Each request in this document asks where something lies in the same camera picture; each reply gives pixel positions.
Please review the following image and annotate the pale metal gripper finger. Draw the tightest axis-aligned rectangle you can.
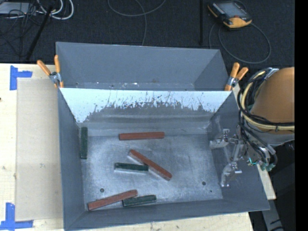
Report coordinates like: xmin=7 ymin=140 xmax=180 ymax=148
xmin=219 ymin=162 xmax=243 ymax=188
xmin=209 ymin=128 xmax=233 ymax=149

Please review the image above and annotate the grey metal bin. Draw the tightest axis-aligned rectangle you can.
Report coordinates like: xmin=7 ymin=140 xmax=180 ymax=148
xmin=55 ymin=41 xmax=271 ymax=231

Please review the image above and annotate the red-brown flat block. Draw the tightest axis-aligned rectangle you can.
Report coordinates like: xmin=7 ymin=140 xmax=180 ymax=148
xmin=118 ymin=131 xmax=166 ymax=141
xmin=127 ymin=149 xmax=173 ymax=181
xmin=87 ymin=189 xmax=139 ymax=212

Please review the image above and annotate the dark green flat block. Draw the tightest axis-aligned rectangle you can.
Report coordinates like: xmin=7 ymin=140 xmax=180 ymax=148
xmin=122 ymin=194 xmax=157 ymax=207
xmin=79 ymin=127 xmax=89 ymax=160
xmin=114 ymin=162 xmax=150 ymax=175

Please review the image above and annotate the pale wood flat board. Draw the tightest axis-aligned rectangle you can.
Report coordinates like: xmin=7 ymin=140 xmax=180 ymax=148
xmin=14 ymin=77 xmax=64 ymax=222

